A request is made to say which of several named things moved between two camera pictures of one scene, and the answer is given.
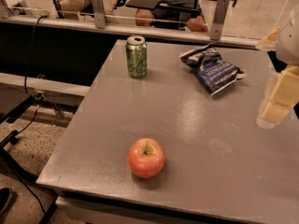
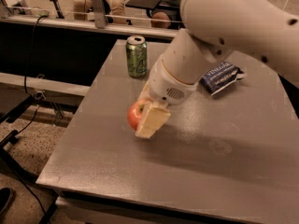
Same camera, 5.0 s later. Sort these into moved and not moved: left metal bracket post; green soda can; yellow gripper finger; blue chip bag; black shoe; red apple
Moved: red apple; yellow gripper finger
Not moved: black shoe; left metal bracket post; blue chip bag; green soda can
